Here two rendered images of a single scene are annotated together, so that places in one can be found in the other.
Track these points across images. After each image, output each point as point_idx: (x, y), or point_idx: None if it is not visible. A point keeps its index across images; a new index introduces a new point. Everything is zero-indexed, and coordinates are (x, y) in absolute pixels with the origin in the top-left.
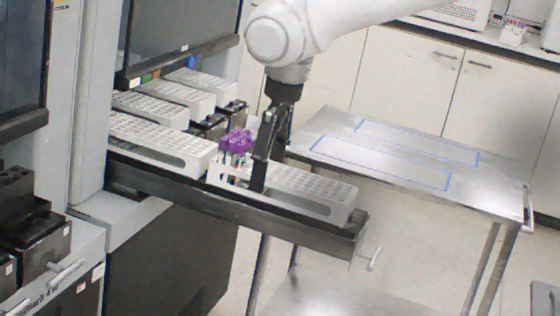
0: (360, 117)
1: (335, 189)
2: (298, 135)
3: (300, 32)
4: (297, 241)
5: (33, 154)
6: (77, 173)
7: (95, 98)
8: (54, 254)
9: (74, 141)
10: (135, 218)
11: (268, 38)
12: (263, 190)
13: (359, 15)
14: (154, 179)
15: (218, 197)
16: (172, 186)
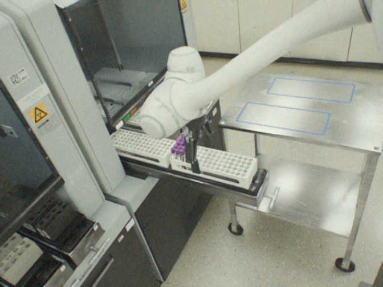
0: (273, 77)
1: (241, 164)
2: (231, 108)
3: (170, 119)
4: (225, 196)
5: (68, 192)
6: (104, 180)
7: (97, 144)
8: (93, 241)
9: (95, 168)
10: (145, 188)
11: (151, 128)
12: (200, 172)
13: (206, 96)
14: (147, 169)
15: (179, 177)
16: (156, 172)
